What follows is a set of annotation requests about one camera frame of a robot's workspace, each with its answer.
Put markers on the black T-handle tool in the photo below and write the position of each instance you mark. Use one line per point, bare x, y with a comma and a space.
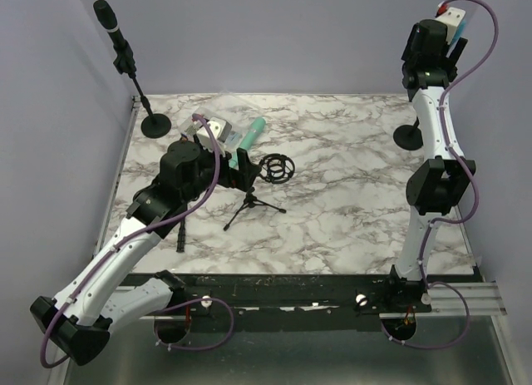
181, 238

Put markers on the black round-base stand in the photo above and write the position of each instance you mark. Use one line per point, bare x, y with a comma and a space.
409, 137
154, 125

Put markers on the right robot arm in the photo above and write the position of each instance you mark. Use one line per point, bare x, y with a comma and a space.
436, 187

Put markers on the cyan blue microphone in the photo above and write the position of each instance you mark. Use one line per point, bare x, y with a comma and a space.
456, 31

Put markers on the clear plastic screw box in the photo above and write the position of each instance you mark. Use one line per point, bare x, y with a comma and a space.
188, 129

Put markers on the black microphone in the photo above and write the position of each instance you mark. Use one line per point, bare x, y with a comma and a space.
107, 18

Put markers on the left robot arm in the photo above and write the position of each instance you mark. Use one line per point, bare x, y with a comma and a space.
80, 318

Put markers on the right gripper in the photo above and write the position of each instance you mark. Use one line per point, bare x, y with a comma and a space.
450, 62

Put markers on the mint green microphone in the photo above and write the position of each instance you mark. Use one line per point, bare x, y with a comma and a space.
247, 141

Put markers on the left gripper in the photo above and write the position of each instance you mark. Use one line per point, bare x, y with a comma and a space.
243, 181

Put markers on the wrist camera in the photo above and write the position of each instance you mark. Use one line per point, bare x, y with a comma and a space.
449, 16
210, 132

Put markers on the black tripod shock-mount stand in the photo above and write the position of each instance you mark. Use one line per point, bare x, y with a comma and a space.
275, 169

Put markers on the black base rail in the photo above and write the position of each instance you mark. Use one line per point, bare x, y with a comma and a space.
289, 302

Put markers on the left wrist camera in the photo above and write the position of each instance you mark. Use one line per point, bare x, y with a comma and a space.
210, 132

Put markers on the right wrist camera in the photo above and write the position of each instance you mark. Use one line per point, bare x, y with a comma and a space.
449, 16

